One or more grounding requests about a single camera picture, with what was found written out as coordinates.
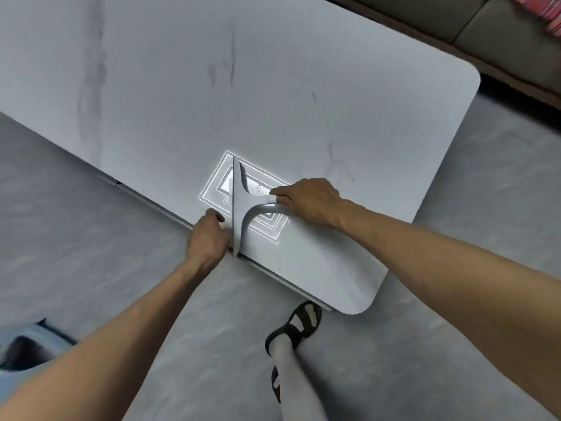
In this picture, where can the person's right thumb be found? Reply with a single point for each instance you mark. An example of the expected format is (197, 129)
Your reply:
(285, 201)

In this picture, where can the person's left hand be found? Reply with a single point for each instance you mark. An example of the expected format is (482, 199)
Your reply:
(205, 243)

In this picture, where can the person's light blue shirt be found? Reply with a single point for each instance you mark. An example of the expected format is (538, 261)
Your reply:
(26, 350)

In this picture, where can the person's right hand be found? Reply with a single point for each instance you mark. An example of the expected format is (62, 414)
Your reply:
(313, 201)

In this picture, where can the person's left forearm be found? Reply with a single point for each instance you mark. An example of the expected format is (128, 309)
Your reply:
(109, 341)

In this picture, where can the pink striped cushion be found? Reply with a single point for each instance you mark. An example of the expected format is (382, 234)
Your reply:
(541, 10)

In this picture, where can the olive green sofa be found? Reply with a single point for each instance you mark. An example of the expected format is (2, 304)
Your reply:
(491, 34)

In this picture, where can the person's right forearm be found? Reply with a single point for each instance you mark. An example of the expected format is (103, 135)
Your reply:
(451, 284)

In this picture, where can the person's left fingers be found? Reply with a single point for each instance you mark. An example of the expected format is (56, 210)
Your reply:
(219, 223)

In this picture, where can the person's grey trouser leg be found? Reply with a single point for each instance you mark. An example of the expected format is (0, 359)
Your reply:
(296, 381)

